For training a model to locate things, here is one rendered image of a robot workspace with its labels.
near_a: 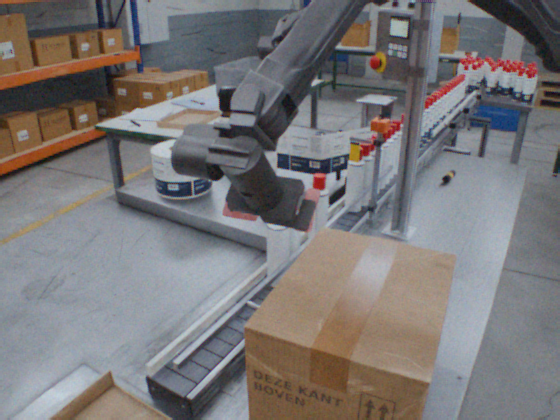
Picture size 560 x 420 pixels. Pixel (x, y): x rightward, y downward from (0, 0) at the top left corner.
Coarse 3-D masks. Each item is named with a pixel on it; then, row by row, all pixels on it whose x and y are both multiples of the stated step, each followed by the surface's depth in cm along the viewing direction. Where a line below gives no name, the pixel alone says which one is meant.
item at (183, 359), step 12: (360, 192) 134; (348, 204) 127; (336, 216) 120; (300, 252) 104; (288, 264) 100; (276, 276) 96; (264, 288) 93; (252, 300) 90; (240, 312) 86; (216, 324) 82; (204, 336) 79; (192, 348) 76; (180, 360) 73
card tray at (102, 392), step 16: (96, 384) 80; (112, 384) 84; (80, 400) 78; (96, 400) 81; (112, 400) 81; (128, 400) 81; (64, 416) 75; (80, 416) 77; (96, 416) 77; (112, 416) 78; (128, 416) 78; (144, 416) 78; (160, 416) 78
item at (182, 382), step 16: (384, 192) 154; (336, 224) 134; (352, 224) 134; (272, 288) 105; (240, 320) 95; (224, 336) 90; (240, 336) 91; (208, 352) 86; (224, 352) 86; (192, 368) 83; (208, 368) 83; (160, 384) 79; (176, 384) 79; (192, 384) 79
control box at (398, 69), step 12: (384, 12) 122; (396, 12) 117; (408, 12) 114; (384, 24) 123; (384, 36) 124; (384, 48) 125; (408, 48) 116; (432, 48) 117; (384, 60) 126; (396, 60) 121; (408, 60) 117; (432, 60) 119; (384, 72) 127; (396, 72) 122; (408, 72) 118; (432, 72) 121
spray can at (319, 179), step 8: (320, 176) 113; (320, 184) 113; (328, 192) 115; (320, 200) 114; (328, 200) 116; (320, 208) 115; (328, 208) 117; (320, 216) 116; (320, 224) 117; (312, 232) 119
